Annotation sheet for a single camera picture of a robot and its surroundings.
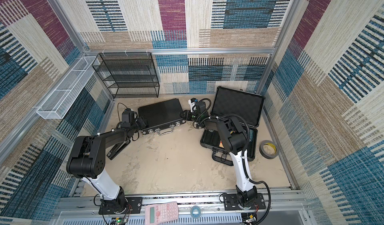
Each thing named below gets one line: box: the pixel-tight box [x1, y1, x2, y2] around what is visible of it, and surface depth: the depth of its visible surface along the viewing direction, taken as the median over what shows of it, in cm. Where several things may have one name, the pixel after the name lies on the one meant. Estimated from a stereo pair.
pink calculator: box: [145, 201, 179, 225], surface depth 71 cm
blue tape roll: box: [190, 205, 202, 219], surface depth 73 cm
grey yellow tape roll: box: [259, 140, 280, 160], surface depth 92 cm
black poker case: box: [137, 98, 186, 136], surface depth 101 cm
